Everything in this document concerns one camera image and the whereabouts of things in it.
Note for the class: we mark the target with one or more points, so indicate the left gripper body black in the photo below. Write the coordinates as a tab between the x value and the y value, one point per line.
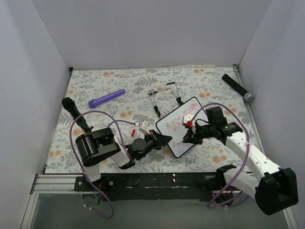
154	140

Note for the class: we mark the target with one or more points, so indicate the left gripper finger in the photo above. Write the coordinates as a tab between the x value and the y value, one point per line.
163	140
155	134

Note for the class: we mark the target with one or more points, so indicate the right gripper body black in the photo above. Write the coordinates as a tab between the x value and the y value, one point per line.
197	133

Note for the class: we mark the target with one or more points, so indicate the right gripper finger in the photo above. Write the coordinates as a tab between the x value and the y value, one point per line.
199	141
190	136

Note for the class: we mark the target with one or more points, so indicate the small whiteboard black frame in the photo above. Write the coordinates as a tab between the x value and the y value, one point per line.
172	125

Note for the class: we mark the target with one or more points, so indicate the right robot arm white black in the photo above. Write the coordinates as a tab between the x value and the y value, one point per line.
272	187

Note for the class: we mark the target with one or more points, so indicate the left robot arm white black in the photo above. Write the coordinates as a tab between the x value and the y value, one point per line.
96	146

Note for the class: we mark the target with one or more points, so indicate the black microphone silver head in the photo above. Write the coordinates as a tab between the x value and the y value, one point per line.
249	97

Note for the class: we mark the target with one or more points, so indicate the purple flashlight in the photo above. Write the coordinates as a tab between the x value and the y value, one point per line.
98	101

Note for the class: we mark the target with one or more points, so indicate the black microphone on stand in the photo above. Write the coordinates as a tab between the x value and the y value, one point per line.
70	106

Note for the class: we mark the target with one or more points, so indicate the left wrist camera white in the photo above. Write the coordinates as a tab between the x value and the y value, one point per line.
143	127

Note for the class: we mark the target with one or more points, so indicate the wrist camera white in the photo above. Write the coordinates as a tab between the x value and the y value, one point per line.
143	127
188	121

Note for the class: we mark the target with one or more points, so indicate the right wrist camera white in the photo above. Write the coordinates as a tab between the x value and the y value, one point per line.
188	121

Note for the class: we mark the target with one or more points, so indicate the wire whiteboard stand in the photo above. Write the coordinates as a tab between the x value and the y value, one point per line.
161	93

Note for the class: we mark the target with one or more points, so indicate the black base frame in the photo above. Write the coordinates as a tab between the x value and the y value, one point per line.
158	186

